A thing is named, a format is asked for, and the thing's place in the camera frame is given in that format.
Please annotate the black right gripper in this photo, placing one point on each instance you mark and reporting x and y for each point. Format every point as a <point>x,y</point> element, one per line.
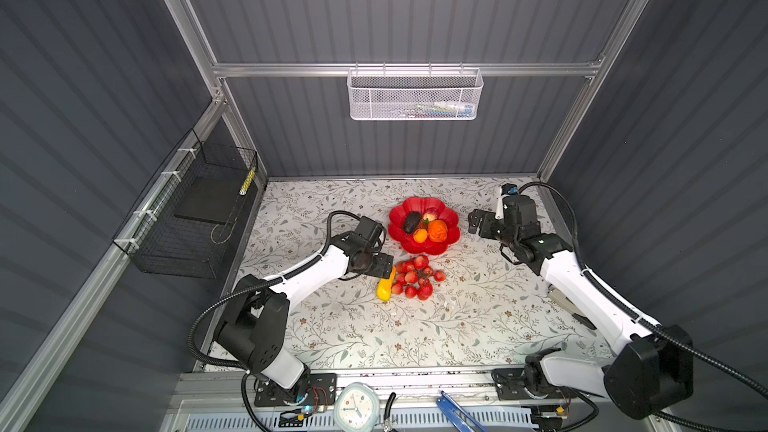
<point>487,217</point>

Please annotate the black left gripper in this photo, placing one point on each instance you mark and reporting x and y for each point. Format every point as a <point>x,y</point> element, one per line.
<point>384,265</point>

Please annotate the large fake orange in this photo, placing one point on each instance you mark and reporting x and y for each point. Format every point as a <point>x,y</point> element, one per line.
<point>437,231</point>

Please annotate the dark fake avocado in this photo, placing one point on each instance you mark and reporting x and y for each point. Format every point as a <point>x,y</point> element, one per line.
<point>412,222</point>

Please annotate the small fake orange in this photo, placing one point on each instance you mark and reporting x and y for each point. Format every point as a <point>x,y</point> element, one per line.
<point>421,235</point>

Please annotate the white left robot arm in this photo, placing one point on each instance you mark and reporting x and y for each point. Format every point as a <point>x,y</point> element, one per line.
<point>253,323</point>

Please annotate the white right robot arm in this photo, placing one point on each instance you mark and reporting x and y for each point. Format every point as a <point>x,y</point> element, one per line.
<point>646,373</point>

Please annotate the red flower-shaped fruit bowl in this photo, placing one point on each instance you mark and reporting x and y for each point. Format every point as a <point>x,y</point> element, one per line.
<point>398,214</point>

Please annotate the grey stapler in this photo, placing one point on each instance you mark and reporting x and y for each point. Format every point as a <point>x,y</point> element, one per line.
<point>563,301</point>

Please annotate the white round clock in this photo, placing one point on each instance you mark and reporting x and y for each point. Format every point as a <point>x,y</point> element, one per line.
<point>357,408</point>

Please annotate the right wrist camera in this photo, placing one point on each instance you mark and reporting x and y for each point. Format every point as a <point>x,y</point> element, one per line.
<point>504,190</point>

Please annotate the white wire mesh basket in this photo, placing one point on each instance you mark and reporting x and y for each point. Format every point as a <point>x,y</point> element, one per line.
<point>414,93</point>

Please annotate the black wire basket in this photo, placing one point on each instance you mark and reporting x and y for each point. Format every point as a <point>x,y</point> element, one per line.
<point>194,212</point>

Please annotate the blue handled tool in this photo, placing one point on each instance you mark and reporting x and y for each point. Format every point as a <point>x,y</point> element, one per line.
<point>456,415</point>

